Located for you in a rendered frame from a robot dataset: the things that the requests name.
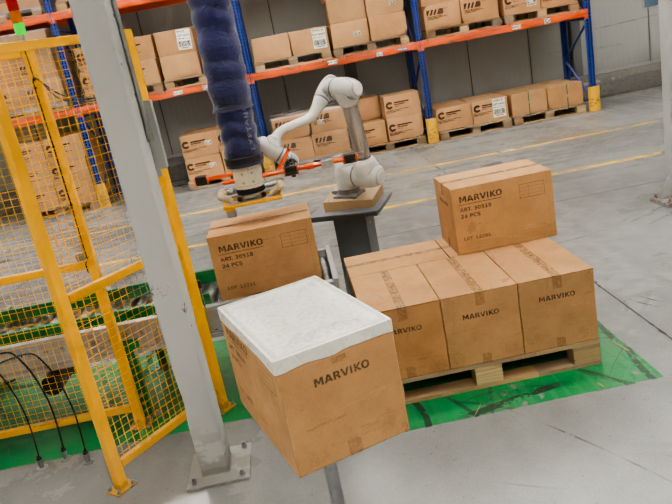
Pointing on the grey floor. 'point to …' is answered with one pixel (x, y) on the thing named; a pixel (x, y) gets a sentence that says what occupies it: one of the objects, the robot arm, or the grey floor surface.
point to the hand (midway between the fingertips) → (292, 169)
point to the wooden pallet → (485, 372)
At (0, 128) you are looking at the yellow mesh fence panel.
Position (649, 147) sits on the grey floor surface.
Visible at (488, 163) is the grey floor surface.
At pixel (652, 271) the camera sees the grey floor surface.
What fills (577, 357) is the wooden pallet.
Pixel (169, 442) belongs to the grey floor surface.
